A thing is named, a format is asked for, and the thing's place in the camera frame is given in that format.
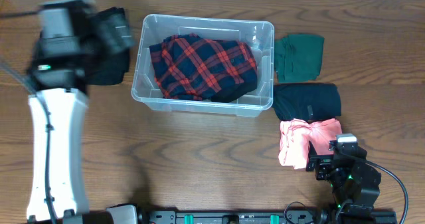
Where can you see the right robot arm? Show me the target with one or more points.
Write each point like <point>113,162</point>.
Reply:
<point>355,185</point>

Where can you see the red navy plaid shirt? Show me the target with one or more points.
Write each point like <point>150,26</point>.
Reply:
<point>189,67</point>

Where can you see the black mounting rail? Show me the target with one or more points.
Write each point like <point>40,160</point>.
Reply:
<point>112,215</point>

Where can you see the clear plastic storage container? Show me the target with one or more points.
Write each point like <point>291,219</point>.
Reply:
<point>259,35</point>

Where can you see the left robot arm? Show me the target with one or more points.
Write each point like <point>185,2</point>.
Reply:
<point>75,49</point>

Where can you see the coral pink garment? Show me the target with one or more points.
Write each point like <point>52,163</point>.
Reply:
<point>296,135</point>

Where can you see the black garment with white tag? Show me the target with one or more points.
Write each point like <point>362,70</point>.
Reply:
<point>233,93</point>

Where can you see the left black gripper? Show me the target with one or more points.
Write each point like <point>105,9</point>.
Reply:
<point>108,63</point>

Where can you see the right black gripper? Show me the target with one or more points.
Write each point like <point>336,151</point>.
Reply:
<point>324,162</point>

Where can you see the dark teal garment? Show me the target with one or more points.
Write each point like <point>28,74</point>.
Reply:
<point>309,102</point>

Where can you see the dark green garment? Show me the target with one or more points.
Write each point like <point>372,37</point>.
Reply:
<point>298,57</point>

